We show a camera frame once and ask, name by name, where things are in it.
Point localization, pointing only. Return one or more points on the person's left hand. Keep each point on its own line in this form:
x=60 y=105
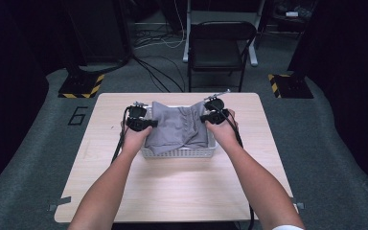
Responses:
x=134 y=140

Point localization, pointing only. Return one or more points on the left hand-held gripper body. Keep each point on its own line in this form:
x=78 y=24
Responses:
x=136 y=116

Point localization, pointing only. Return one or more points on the grey pants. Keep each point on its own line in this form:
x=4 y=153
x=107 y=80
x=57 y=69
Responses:
x=175 y=127

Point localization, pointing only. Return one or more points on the grey tape strip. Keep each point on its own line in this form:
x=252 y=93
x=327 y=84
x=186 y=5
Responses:
x=298 y=204
x=59 y=203

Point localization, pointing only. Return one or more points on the small white device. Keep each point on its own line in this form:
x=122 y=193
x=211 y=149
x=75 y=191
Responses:
x=292 y=14

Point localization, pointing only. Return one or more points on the yellow-black striped stand base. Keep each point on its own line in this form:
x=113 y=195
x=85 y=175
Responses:
x=80 y=86
x=292 y=87

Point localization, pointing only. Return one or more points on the black folding chair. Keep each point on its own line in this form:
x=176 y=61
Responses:
x=217 y=54
x=253 y=51

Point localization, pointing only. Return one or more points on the white sleeve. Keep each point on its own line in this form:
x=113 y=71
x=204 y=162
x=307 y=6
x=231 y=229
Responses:
x=287 y=227

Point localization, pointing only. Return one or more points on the person's right hand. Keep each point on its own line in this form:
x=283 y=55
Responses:
x=225 y=134

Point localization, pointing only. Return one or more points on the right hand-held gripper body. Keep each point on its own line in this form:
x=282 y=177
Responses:
x=216 y=111

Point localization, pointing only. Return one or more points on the white plastic basket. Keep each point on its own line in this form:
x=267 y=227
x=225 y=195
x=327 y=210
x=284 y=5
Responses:
x=179 y=152

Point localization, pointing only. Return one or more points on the black cabinet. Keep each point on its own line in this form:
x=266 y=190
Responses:
x=99 y=32

